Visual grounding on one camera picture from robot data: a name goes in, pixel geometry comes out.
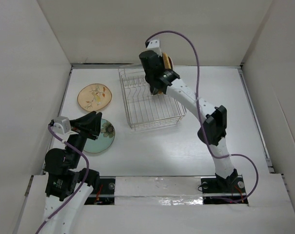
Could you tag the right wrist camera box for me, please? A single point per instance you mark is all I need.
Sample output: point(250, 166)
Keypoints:
point(154, 45)

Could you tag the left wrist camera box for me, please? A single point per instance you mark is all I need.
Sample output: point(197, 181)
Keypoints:
point(61, 125)

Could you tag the woven bamboo square tray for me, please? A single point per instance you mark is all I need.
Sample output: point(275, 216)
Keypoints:
point(166, 61)

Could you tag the beige bird pattern plate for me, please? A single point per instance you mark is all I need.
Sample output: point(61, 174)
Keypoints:
point(94, 97)

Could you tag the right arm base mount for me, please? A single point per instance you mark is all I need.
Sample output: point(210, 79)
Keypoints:
point(212, 193)

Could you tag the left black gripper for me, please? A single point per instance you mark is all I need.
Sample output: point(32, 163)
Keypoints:
point(87, 124)

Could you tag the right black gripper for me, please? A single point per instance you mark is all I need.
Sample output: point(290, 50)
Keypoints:
point(161, 59)

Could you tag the metal wire dish rack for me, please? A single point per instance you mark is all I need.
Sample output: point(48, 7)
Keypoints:
point(143, 109)

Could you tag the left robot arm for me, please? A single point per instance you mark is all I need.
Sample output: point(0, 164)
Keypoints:
point(70, 179)

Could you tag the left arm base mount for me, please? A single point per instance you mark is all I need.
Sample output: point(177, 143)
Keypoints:
point(104, 194)

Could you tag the light green flower plate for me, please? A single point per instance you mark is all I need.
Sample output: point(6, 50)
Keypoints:
point(104, 140)

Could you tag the red teal flower plate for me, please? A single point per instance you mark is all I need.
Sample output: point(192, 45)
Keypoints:
point(171, 63)

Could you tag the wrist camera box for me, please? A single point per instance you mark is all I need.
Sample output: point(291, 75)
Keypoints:
point(61, 125)
point(154, 45)

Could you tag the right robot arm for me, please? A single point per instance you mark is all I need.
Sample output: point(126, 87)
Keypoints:
point(213, 120)

